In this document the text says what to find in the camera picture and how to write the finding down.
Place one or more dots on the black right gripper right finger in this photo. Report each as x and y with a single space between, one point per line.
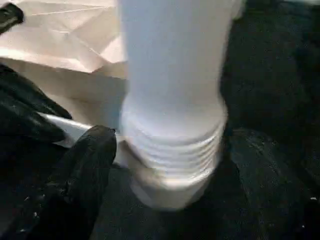
275 195

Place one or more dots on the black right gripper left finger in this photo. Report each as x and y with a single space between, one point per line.
82 180

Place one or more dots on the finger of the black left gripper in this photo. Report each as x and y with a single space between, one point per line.
30 110

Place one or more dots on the white plastic table top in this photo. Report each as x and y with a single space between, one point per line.
62 30

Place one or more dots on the white plastic table leg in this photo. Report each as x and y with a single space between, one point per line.
175 62

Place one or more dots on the black work mat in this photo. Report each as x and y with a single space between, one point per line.
275 75

